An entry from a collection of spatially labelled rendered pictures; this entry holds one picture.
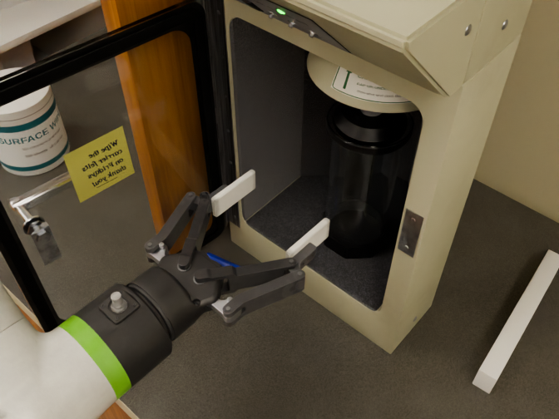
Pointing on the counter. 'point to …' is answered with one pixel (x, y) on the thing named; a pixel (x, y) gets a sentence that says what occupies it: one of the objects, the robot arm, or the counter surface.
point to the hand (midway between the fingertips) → (279, 209)
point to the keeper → (410, 233)
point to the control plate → (297, 22)
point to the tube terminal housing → (400, 312)
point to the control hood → (403, 35)
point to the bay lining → (284, 115)
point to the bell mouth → (354, 88)
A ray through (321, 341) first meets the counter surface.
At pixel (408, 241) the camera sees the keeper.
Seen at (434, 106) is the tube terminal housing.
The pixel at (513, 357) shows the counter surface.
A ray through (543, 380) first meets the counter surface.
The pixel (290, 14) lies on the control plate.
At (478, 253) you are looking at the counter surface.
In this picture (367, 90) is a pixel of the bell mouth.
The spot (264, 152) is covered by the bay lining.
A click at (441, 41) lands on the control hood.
